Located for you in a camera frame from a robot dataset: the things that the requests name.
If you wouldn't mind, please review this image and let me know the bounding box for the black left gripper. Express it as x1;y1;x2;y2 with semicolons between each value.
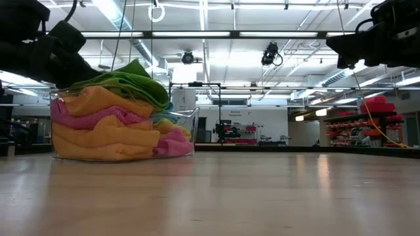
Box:
0;35;103;89

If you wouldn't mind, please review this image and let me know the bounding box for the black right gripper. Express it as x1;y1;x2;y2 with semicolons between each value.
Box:
326;31;420;69

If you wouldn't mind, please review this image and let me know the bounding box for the long pink microfiber towel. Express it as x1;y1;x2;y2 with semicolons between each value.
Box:
51;100;154;130

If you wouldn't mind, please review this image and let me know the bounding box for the green microfiber towel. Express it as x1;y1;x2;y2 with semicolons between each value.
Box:
67;58;172;111

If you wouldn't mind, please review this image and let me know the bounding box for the small orange microfiber towel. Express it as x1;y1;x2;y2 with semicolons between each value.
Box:
51;115;161;162

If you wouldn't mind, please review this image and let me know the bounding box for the clear plastic container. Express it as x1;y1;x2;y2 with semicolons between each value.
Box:
49;88;201;163

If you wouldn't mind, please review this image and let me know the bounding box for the shelf with red bins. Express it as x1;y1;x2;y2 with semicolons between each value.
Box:
323;111;405;148

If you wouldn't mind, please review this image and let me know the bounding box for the white machine cabinet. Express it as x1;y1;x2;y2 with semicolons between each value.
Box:
172;88;197;113

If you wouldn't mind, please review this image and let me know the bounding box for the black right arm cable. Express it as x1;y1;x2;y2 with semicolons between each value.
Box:
354;18;375;34

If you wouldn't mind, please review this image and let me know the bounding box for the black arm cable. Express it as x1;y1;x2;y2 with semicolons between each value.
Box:
354;18;375;34
63;0;79;22

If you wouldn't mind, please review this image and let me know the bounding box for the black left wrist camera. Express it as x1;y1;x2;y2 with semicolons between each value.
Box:
48;20;87;56

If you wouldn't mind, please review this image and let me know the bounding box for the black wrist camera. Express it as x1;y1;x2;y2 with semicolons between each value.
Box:
370;0;420;33
48;20;87;56

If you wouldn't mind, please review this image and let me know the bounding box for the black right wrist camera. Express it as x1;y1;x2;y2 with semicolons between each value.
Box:
370;0;420;33

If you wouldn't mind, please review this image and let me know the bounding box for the thin black hanging cord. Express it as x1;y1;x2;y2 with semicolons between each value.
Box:
109;0;128;72

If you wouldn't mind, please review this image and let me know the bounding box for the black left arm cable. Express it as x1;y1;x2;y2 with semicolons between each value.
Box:
63;0;79;22

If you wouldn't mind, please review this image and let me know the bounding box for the thin pale hanging cord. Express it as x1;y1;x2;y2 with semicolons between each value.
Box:
127;0;137;65

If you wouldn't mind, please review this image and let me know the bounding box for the thin yellow hanging cable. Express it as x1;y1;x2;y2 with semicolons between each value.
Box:
336;0;411;149

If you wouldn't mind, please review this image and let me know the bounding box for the black overhead camera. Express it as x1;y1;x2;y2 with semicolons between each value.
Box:
261;41;284;66

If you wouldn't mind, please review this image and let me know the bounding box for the white hanging ring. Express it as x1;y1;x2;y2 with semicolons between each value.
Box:
147;0;165;24

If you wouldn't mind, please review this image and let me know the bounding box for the black metal table frame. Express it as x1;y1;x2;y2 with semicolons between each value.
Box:
0;141;420;160

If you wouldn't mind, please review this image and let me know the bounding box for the black overhead frame beam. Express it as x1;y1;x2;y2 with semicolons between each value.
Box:
42;30;357;40

